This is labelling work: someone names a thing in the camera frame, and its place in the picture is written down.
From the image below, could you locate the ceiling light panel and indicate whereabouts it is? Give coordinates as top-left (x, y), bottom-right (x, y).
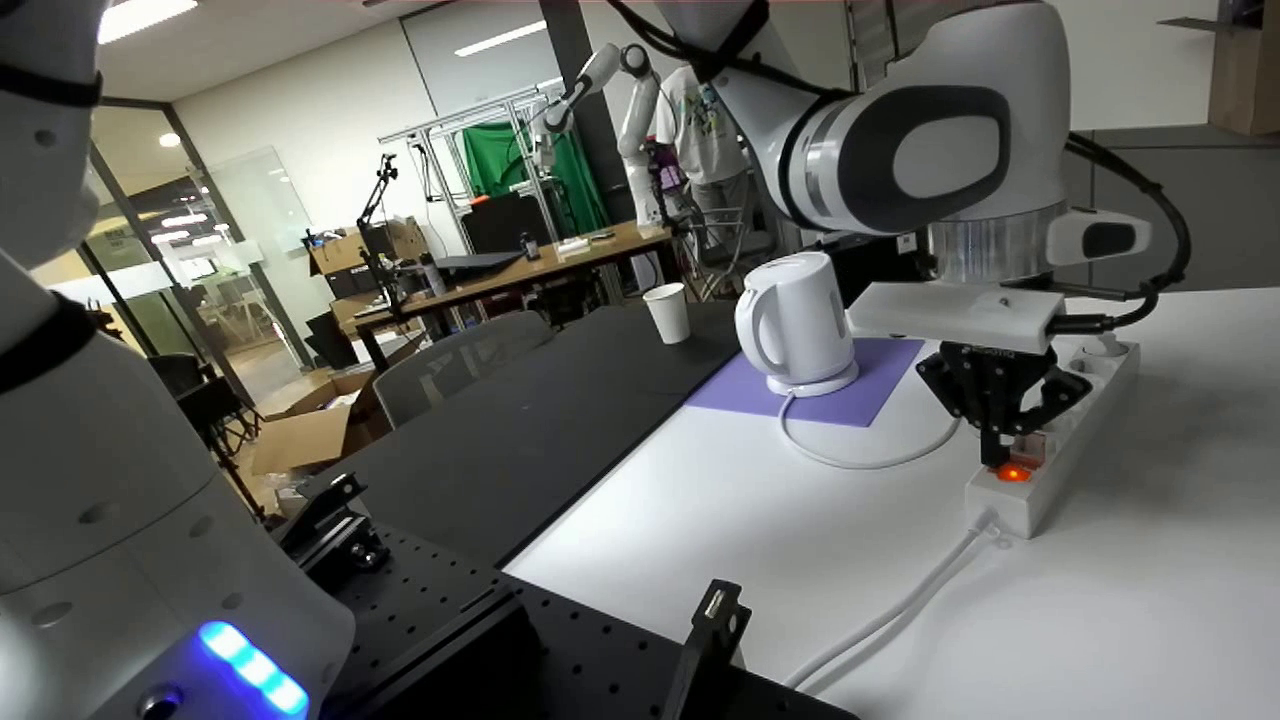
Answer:
top-left (94, 0), bottom-right (200, 48)

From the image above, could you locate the white kettle cable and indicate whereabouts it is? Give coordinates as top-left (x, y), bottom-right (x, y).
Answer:
top-left (776, 391), bottom-right (968, 478)

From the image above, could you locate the white power strip cable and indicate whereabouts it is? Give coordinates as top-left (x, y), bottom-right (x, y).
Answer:
top-left (783, 511), bottom-right (1005, 698)

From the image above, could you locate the black tripod stand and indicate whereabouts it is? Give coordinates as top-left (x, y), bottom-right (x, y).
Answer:
top-left (351, 147), bottom-right (422, 322)

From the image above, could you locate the white paper cup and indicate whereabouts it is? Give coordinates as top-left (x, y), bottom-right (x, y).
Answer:
top-left (639, 281), bottom-right (696, 347)

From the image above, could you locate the green cloth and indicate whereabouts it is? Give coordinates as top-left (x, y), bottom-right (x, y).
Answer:
top-left (457, 117), bottom-right (612, 239)

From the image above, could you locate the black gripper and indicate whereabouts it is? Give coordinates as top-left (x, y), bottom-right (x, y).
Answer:
top-left (916, 335), bottom-right (1096, 467)

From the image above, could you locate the wooden desk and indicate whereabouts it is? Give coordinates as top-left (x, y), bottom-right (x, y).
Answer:
top-left (334, 215), bottom-right (677, 378)

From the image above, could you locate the black perforated mounting board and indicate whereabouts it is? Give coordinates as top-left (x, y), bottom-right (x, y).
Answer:
top-left (273, 511), bottom-right (856, 720)

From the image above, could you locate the black metal block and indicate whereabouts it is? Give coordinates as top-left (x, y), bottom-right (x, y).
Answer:
top-left (273, 467), bottom-right (392, 580)

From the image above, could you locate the grey office partition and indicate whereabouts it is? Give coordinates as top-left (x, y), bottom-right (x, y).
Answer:
top-left (1060, 124), bottom-right (1280, 295)

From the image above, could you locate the white power strip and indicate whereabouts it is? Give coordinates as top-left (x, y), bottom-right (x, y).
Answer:
top-left (963, 331), bottom-right (1149, 544)

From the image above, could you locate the wooden shelf cabinet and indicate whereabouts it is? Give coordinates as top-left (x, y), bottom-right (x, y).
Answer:
top-left (1156, 0), bottom-right (1280, 141)

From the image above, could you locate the black clamp bracket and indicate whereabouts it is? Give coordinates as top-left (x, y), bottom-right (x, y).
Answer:
top-left (662, 578), bottom-right (751, 720)

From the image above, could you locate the grey office chair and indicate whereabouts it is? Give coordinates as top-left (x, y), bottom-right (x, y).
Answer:
top-left (369, 309), bottom-right (558, 432)

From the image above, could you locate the purple mat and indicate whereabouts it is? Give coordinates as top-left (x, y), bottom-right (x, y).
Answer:
top-left (684, 335), bottom-right (928, 432)

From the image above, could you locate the standing person white shirt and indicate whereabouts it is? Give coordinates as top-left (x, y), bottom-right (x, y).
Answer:
top-left (654, 66), bottom-right (751, 223)

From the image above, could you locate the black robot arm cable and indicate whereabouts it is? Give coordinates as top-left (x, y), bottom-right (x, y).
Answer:
top-left (1057, 127), bottom-right (1197, 335)

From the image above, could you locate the open cardboard box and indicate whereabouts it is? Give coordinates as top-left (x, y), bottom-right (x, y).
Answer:
top-left (238, 365), bottom-right (392, 518)

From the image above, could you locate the white electric kettle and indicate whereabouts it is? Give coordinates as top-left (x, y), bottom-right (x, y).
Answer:
top-left (731, 249), bottom-right (866, 401)

